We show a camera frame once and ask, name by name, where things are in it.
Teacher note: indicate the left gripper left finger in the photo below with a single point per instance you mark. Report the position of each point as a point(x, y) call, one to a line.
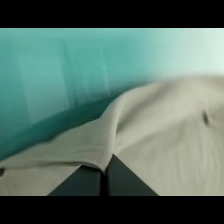
point(81, 183)

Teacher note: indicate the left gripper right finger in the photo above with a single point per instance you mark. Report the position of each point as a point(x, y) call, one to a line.
point(125, 181)

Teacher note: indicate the taupe garment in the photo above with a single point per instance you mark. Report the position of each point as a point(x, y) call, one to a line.
point(166, 133)

